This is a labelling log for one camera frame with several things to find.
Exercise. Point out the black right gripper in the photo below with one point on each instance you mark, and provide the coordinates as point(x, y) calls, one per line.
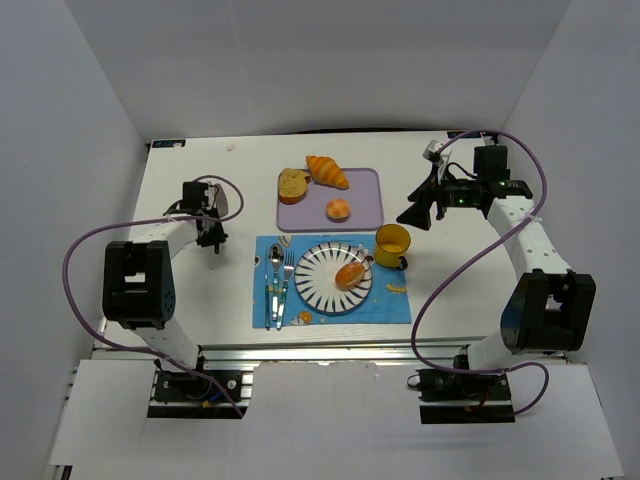
point(435, 197)

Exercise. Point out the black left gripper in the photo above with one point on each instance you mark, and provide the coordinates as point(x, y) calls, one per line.
point(212, 236)

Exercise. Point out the sesame cream bun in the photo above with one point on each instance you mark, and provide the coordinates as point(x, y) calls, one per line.
point(350, 275)

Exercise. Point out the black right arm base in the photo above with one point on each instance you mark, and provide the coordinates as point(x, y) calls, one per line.
point(459, 399)

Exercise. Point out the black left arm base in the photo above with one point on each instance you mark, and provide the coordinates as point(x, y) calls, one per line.
point(178, 395)

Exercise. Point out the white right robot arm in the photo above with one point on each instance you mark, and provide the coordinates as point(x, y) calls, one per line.
point(550, 307)

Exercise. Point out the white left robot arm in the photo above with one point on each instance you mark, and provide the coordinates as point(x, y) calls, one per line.
point(138, 286)

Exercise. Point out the round golden bread roll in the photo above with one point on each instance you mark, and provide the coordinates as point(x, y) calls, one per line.
point(338, 210)

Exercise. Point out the yellow enamel mug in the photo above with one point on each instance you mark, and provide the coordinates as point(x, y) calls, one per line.
point(392, 241)

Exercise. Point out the lavender plastic tray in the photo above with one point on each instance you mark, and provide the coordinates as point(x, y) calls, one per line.
point(310, 214)

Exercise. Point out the blue cartoon placemat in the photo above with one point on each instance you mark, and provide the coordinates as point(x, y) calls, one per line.
point(387, 303)

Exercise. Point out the brown toast slice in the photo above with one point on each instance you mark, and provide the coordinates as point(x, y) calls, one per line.
point(292, 185)

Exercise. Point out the orange striped croissant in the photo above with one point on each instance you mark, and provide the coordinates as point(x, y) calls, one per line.
point(324, 170)

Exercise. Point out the white blue striped plate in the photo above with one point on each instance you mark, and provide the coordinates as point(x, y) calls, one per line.
point(314, 278)

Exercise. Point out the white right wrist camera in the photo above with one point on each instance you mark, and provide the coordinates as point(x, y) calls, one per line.
point(439, 158)

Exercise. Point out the silver spoon teal handle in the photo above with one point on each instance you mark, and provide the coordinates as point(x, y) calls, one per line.
point(276, 257)

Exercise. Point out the silver fork teal handle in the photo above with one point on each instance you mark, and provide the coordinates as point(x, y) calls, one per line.
point(288, 268)

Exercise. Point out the silver knife teal handle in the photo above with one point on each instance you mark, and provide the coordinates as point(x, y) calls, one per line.
point(267, 302)

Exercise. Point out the aluminium table frame rail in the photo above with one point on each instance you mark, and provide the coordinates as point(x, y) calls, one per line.
point(315, 412)

